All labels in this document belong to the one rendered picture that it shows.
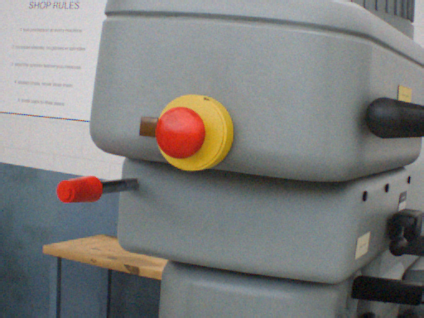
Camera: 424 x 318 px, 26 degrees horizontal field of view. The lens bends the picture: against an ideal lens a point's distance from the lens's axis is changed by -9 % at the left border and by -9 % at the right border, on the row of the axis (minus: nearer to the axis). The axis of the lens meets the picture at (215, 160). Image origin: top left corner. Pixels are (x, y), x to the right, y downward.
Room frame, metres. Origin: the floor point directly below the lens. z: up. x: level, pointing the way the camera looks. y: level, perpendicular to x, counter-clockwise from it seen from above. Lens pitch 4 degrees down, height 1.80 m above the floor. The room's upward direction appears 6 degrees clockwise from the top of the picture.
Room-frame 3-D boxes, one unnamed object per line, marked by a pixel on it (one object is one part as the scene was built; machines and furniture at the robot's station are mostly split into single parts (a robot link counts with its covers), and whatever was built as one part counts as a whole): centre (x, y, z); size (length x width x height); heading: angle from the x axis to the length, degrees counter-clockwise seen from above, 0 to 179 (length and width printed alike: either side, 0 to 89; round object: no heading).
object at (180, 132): (0.77, 0.03, 1.76); 0.04 x 0.03 x 0.04; 69
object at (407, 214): (1.02, -0.21, 1.66); 0.12 x 0.04 x 0.04; 159
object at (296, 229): (1.05, -0.08, 1.68); 0.34 x 0.24 x 0.10; 159
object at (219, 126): (0.79, 0.02, 1.76); 0.06 x 0.02 x 0.06; 69
